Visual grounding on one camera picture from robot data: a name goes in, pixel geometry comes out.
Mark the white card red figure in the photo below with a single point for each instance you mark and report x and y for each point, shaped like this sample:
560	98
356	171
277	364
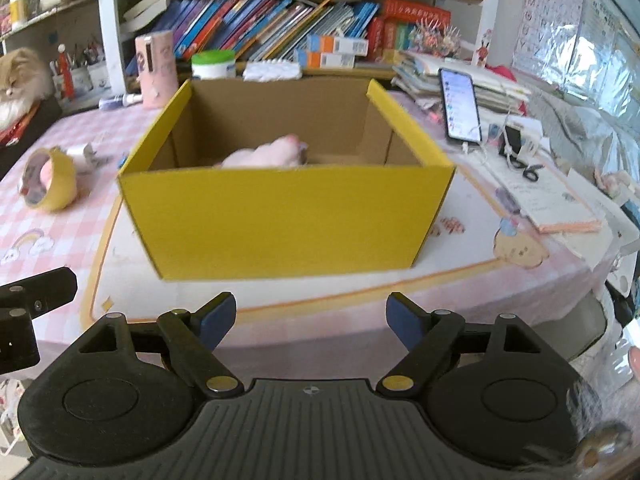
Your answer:
482	50

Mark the white side shelf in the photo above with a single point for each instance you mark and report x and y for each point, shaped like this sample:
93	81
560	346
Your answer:
50	15

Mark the white tissue pack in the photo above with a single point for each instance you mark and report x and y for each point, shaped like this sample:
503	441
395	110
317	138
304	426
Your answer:
272	71

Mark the white wooden bookshelf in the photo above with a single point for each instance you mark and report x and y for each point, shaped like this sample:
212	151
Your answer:
110	20

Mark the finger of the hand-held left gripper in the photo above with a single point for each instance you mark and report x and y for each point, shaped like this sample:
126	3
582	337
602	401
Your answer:
47	285

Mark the black electronic keyboard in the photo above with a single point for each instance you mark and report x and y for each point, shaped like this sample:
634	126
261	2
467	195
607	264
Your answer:
25	152

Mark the yellow tape roll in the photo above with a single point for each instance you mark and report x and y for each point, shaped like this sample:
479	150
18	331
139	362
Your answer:
64	180

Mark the red white figure pen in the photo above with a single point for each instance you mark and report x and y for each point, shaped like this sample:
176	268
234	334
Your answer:
62	62

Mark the white desk mat orange border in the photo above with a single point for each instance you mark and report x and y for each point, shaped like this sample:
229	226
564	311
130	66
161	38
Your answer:
300	292

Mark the pile of notebooks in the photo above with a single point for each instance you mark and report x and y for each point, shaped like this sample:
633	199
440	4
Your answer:
500	87

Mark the alphabet wall poster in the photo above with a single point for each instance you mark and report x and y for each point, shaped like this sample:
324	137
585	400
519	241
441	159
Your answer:
550	15

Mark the black smartphone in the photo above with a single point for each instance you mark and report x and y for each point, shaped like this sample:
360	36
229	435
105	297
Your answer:
460	105

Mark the red paper packets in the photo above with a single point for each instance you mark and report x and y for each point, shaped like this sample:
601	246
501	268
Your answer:
17	127

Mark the pink plush toy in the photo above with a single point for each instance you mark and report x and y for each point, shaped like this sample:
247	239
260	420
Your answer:
260	155

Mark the silver plastic wall sheet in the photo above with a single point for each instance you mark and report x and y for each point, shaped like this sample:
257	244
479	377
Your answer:
610	45

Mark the black scissors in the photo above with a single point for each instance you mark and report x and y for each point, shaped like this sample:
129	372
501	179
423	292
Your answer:
529	171

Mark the orange white small box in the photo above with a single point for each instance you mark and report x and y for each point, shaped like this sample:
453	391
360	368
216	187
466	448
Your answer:
325	60
337	45

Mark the yellow cardboard box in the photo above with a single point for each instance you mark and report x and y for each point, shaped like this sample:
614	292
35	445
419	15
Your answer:
280	220

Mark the row of colourful books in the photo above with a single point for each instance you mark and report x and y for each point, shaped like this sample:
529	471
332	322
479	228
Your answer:
260	25

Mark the orange white fluffy cat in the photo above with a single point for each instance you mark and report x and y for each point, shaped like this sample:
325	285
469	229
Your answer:
20	80

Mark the white yellow bottle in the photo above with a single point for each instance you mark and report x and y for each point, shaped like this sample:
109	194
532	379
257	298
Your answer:
18	10

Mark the pink checkered tablecloth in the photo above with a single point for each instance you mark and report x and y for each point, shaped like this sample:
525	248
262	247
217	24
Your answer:
65	245

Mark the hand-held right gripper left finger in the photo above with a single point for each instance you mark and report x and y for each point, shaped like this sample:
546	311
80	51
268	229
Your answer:
219	312

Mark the white charger plug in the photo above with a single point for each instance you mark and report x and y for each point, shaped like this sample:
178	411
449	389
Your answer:
80	156

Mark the white jar green lid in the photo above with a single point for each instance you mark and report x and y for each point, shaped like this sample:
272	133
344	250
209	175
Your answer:
212	67

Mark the small spray bottle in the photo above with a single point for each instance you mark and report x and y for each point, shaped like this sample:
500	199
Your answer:
117	102

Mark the stack of pale thick books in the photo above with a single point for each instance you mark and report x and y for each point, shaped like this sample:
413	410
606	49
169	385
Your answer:
150	10

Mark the colourful spiky ornament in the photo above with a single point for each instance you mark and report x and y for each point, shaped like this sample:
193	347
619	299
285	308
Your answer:
437	37

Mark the white notepad orange edge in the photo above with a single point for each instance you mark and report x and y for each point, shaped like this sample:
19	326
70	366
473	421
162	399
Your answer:
550	200

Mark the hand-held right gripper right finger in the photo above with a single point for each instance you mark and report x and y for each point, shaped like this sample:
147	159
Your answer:
402	316

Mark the pink humidifier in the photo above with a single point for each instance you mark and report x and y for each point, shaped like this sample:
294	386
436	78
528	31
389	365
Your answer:
157	70

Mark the small black adapter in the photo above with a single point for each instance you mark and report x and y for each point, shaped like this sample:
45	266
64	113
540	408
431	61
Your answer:
512	139

